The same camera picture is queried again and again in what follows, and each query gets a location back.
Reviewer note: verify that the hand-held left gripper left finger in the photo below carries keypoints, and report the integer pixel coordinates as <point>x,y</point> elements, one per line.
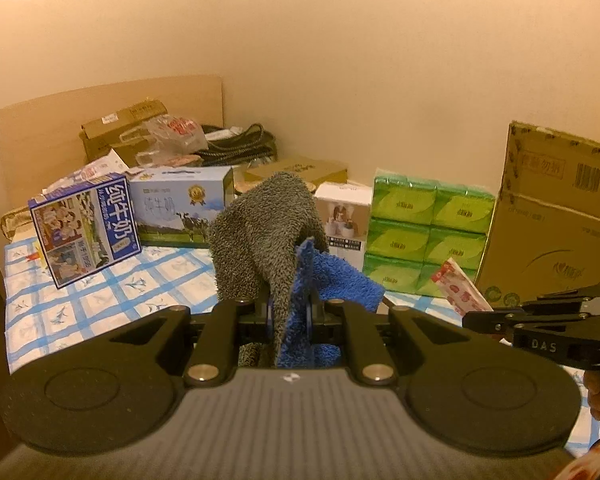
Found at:
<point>225,325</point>

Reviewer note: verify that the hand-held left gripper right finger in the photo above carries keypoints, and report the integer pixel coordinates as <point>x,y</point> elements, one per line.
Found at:
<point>355,330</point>

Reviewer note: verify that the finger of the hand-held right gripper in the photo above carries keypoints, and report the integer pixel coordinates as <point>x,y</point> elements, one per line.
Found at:
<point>500,321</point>
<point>575,296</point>

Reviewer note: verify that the red white packet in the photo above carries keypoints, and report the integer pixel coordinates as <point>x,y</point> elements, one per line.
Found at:
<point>460,290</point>

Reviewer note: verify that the blue towel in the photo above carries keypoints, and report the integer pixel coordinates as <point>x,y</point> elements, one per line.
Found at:
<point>330,280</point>

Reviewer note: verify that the grey towel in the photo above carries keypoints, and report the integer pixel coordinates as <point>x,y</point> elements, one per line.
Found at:
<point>260,230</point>

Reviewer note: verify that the large flat cardboard box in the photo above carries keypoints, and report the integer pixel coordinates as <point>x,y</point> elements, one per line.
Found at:
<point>550,220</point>

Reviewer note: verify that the blue checkered bed sheet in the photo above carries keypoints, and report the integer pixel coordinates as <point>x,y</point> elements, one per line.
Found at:
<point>120,295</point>

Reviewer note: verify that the white product box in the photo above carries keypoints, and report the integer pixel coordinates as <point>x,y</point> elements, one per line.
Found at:
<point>345,215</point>

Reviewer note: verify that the green tissue packs bundle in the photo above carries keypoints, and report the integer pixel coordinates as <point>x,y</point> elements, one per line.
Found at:
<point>425,230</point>

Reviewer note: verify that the blue cow milk carton box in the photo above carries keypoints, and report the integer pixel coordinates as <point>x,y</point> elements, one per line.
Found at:
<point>175,205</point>

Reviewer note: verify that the gold hexagonal gift box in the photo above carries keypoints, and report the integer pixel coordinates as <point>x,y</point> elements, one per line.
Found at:
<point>300,170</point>

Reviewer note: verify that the blue illustrated milk carton box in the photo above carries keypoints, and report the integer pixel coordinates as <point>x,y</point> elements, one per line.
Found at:
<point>80,230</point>

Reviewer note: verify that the clear plastic bag red print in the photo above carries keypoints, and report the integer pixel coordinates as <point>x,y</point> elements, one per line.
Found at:
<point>172,132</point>

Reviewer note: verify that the white printed papers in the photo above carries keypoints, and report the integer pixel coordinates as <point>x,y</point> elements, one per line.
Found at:
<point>100,167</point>

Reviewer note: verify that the open brown cardboard box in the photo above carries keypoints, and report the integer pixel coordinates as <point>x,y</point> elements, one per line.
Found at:
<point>105,132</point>

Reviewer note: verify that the beige woven bag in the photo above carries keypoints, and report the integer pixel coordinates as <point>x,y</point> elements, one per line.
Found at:
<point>15,222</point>

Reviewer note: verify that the wooden headboard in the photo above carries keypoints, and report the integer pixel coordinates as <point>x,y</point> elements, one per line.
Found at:
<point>40,140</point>

